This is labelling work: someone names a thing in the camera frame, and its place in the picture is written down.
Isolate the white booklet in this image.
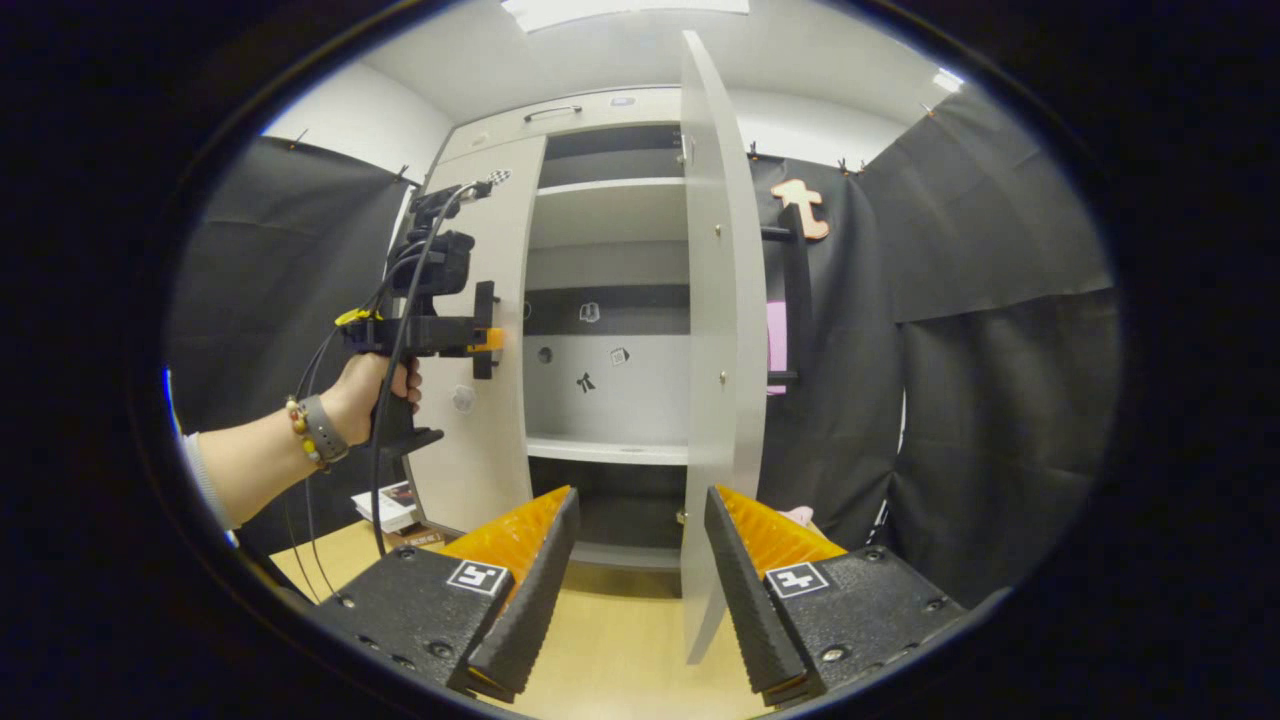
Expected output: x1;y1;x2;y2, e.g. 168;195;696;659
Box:
352;481;421;534

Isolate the beige double-door shoe cabinet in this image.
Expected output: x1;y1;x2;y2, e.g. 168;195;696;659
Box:
400;85;701;601

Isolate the black cable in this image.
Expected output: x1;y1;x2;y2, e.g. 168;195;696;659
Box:
368;185;471;558

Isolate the black backdrop cloth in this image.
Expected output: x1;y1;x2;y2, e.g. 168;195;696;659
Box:
165;88;1121;611

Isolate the long ceiling light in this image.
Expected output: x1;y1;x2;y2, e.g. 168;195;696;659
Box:
500;0;751;33

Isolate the white cabinet shelf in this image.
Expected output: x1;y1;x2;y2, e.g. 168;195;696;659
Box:
535;177;687;197
525;436;689;467

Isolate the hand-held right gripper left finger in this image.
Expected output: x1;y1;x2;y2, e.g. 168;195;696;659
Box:
315;485;582;704

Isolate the grey wrist watch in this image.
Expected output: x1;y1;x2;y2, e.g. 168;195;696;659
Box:
300;394;351;464

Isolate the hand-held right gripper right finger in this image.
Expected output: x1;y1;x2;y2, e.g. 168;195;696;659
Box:
703;484;971;708

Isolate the beaded bracelet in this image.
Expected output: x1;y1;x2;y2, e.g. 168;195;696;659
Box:
285;397;329;473

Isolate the beige shoe cabinet door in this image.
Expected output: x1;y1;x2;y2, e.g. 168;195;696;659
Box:
680;30;769;666
405;135;549;536

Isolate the black door handle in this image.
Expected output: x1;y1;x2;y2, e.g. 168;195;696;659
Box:
472;281;498;381
760;205;813;396

